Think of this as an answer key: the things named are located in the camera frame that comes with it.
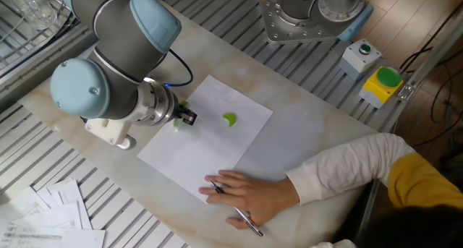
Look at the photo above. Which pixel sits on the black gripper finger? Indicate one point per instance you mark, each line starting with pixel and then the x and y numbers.
pixel 189 118

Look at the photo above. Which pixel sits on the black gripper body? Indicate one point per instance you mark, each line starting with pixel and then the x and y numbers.
pixel 178 112

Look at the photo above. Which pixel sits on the green clear correction tape dispenser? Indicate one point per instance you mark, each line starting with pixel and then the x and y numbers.
pixel 178 122

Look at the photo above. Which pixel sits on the white paper sheet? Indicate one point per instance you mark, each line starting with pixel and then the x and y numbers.
pixel 202 150

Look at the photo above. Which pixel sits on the black and clear pen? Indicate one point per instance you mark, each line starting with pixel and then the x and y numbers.
pixel 249 222

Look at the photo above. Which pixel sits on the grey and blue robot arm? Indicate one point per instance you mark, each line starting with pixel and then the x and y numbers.
pixel 119 60

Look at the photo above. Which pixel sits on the left forearm white sleeve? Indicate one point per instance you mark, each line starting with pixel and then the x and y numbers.
pixel 332 244

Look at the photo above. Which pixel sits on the right forearm white sleeve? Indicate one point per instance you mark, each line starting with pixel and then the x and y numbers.
pixel 347 165

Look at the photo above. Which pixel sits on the person's right hand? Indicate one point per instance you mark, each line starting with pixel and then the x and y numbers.
pixel 257 197

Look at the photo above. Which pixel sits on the green plastic cap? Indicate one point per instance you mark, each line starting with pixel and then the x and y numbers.
pixel 230 119

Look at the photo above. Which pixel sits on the pile of printed papers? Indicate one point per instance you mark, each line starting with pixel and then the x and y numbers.
pixel 54 219

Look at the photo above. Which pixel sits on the grey box green button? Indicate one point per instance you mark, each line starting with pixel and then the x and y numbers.
pixel 356 60

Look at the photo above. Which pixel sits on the clear glass beaker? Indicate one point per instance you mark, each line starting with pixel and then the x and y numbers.
pixel 32 9

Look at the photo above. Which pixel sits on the yellow box green mushroom button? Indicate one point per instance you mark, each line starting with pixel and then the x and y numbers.
pixel 380 89

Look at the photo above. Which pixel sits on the yellow shirt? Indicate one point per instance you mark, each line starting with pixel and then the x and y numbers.
pixel 423 183

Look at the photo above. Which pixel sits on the person's head black hair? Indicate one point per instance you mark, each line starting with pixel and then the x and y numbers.
pixel 416 230

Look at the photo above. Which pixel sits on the silver robot mount plate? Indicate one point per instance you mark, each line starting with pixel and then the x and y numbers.
pixel 289 34

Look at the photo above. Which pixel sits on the aluminium frame beam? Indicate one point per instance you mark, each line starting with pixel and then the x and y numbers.
pixel 427 60

